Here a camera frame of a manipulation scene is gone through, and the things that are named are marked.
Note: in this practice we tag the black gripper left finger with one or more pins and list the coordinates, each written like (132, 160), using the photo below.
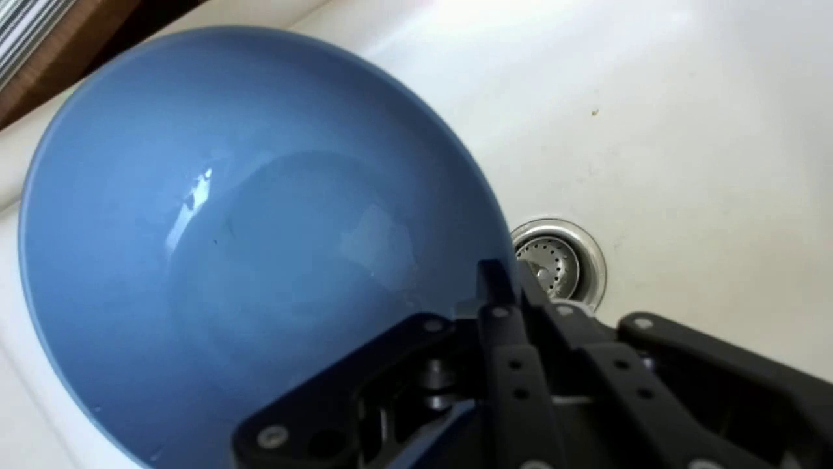
(503, 367)

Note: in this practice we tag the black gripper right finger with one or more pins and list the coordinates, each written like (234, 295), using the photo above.
(660, 382)

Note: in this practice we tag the dark blue plate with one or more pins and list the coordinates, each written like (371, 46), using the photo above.
(244, 243)

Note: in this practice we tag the metal sink drain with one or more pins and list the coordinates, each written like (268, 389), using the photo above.
(562, 257)

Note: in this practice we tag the white sink basin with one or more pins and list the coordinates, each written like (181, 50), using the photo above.
(677, 132)

